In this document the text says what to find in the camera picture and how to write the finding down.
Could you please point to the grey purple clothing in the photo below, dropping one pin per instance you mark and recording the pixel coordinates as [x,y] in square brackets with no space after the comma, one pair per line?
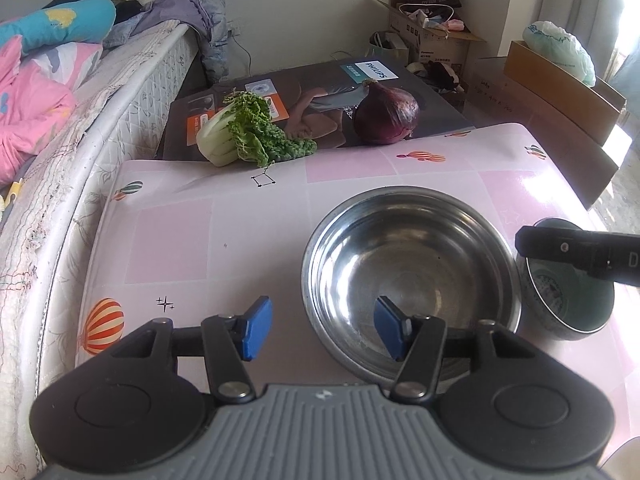
[185,10]

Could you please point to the blue printed quilt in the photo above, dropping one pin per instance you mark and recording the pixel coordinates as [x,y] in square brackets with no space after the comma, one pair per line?
[60,17]

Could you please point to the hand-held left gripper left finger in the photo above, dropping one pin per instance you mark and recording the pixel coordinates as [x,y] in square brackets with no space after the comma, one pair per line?
[256,327]

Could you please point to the pale green plastic bag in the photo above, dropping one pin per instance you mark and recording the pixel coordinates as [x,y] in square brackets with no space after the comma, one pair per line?
[560,45]

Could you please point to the long open cardboard box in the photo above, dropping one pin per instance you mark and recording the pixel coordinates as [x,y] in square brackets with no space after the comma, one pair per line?
[555,85]

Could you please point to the large flat cardboard box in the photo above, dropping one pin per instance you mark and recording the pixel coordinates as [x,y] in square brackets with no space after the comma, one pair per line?
[540,130]

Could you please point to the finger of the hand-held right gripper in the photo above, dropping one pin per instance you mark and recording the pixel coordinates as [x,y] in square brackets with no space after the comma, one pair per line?
[550,245]

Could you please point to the dark printed appliance box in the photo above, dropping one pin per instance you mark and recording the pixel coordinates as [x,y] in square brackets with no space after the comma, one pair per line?
[310,95]

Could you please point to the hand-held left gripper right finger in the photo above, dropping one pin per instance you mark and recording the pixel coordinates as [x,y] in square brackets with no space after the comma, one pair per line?
[389,327]

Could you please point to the napa cabbage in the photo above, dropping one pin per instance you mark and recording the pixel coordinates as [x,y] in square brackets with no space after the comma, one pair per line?
[235,130]

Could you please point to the red onion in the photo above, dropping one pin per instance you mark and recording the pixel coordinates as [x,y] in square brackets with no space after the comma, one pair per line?
[387,112]

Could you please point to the pink blanket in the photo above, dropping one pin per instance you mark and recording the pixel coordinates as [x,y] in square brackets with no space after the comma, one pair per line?
[30,110]

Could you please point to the green ceramic bowl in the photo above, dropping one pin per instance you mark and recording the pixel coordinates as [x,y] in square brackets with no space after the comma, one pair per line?
[575,305]

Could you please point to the white paper bag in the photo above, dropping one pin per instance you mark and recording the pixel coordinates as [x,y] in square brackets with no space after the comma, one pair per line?
[387,45]

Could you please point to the stainless steel bowl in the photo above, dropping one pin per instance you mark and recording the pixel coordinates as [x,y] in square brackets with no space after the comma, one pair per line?
[400,260]

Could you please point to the open cardboard box with clutter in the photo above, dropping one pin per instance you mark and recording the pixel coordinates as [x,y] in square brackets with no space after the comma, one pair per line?
[440,40]

